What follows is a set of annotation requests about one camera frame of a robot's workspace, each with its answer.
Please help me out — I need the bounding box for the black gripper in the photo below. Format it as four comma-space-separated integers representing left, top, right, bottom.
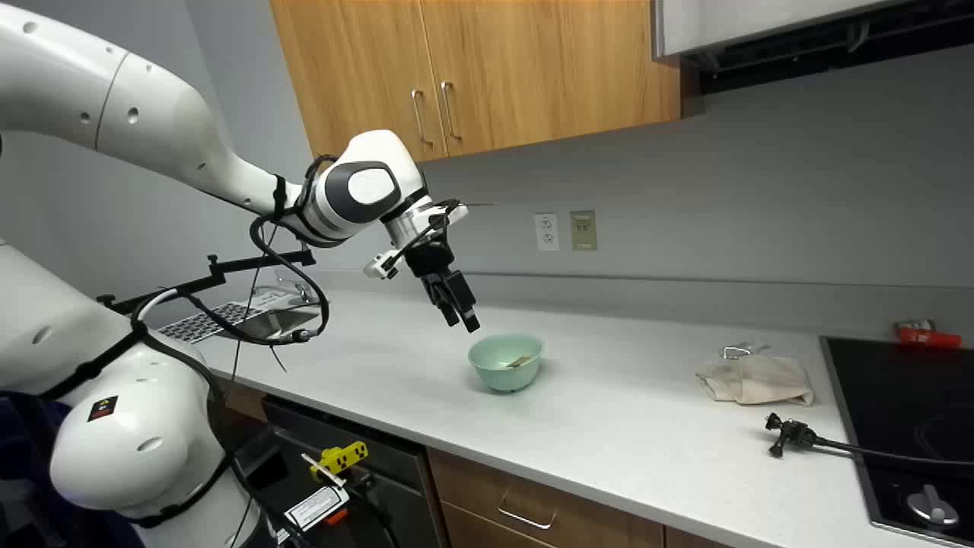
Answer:
401, 227, 483, 335

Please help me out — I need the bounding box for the mint green bowl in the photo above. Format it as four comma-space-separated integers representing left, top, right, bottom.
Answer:
464, 331, 546, 395

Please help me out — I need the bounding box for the white power outlet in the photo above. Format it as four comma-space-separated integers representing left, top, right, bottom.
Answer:
533, 209, 563, 256

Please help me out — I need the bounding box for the steel kitchen sink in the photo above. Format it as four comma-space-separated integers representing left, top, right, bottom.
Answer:
154, 285, 326, 348

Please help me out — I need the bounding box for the black dishwasher front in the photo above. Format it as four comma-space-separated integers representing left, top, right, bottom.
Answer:
258, 391, 446, 548

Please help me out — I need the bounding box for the yellow hand tool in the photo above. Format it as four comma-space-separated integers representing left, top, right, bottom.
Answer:
308, 439, 373, 478

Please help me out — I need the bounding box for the white and red device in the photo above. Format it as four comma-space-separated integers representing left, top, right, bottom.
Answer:
282, 485, 352, 534

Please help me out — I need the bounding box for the wooden drawer cabinet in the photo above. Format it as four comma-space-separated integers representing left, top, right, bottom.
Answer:
424, 448, 734, 548

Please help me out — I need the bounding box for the beige crumpled cloth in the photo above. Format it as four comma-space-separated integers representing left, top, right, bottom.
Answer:
693, 348, 817, 410

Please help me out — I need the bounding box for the steel range hood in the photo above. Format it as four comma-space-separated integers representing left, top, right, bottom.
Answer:
652, 0, 974, 97

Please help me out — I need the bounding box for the black glass cooktop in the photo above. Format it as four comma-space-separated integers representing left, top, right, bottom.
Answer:
817, 335, 974, 545

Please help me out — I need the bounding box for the small red object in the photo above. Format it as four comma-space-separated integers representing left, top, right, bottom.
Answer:
890, 316, 963, 354

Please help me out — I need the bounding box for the silver knob on cooktop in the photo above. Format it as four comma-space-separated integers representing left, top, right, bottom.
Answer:
903, 480, 962, 530

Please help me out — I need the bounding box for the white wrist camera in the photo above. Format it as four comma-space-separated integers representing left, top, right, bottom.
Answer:
364, 197, 472, 282

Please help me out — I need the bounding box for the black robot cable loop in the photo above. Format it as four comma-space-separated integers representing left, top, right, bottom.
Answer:
126, 184, 333, 380

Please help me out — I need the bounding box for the wall power outlet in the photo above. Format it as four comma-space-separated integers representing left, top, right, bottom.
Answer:
570, 208, 600, 256

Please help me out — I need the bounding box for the metal cabinet door handle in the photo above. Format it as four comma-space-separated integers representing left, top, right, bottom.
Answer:
434, 80, 464, 146
408, 84, 434, 153

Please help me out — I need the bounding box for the metal drawer handle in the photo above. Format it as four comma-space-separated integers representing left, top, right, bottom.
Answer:
496, 502, 560, 533

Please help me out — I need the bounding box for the wooden wall cabinet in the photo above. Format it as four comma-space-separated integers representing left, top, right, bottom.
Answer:
267, 0, 685, 163

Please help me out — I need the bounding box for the black cable plug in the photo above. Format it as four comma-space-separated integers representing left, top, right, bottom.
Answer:
765, 410, 974, 472

